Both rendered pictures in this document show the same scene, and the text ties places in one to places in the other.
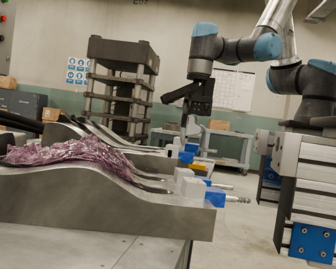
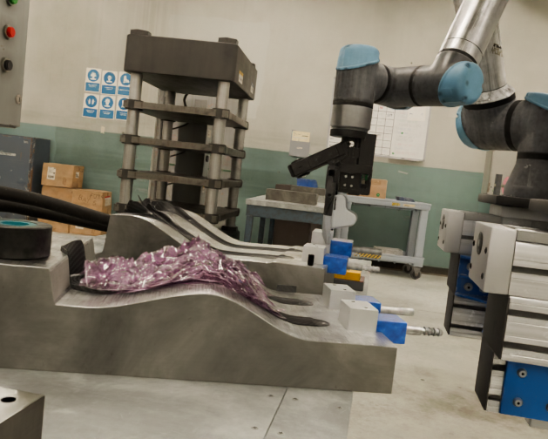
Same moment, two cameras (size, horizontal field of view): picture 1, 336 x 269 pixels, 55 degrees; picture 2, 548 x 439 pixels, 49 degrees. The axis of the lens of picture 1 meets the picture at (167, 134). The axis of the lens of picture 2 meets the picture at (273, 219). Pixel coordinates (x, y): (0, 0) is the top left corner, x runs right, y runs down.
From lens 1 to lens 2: 18 cm
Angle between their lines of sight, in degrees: 2
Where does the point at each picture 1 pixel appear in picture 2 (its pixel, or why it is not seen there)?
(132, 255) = (288, 414)
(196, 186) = (364, 314)
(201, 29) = (353, 57)
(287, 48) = (490, 75)
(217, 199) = (395, 333)
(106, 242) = (247, 397)
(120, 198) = (261, 335)
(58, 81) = (69, 114)
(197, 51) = (348, 92)
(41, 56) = (37, 69)
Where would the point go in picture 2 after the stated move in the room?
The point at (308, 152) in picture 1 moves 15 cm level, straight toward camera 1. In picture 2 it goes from (526, 258) to (524, 269)
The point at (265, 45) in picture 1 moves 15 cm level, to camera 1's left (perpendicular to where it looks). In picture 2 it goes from (456, 82) to (368, 72)
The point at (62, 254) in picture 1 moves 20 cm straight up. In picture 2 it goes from (198, 414) to (220, 204)
